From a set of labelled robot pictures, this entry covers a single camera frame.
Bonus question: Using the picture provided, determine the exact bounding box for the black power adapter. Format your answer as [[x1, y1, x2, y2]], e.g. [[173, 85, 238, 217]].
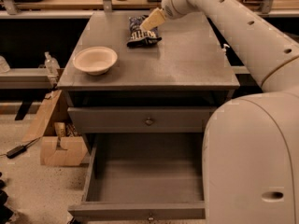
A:
[[6, 146, 26, 159]]

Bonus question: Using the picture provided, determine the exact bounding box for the cardboard box on left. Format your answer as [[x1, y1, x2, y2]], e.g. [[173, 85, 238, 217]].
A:
[[22, 91, 88, 166]]

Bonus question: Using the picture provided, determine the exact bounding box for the small white pump bottle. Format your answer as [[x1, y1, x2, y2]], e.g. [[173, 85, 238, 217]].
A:
[[222, 43, 230, 55]]

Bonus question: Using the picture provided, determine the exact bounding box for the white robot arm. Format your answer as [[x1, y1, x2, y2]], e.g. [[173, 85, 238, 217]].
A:
[[142, 0, 299, 224]]

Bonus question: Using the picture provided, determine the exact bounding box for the grey wooden drawer cabinet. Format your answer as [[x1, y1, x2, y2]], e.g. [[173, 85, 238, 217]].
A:
[[59, 11, 239, 147]]

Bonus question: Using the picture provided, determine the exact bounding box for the blue chip bag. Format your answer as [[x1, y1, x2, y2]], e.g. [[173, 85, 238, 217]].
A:
[[127, 15, 162, 48]]

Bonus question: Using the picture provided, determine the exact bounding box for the white paper bowl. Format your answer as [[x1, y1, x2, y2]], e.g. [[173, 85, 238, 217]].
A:
[[73, 47, 118, 76]]

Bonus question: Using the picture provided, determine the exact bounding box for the closed grey top drawer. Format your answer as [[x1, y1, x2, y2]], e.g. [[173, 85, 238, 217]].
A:
[[68, 107, 216, 133]]

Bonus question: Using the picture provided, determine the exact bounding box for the open grey middle drawer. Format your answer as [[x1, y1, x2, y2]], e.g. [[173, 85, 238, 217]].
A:
[[68, 133, 205, 221]]

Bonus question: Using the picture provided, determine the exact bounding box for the clear plastic bottle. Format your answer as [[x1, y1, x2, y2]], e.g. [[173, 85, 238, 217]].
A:
[[45, 51, 60, 76]]

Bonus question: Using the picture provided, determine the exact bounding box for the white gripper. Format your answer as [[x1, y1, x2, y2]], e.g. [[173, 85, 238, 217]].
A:
[[140, 0, 197, 32]]

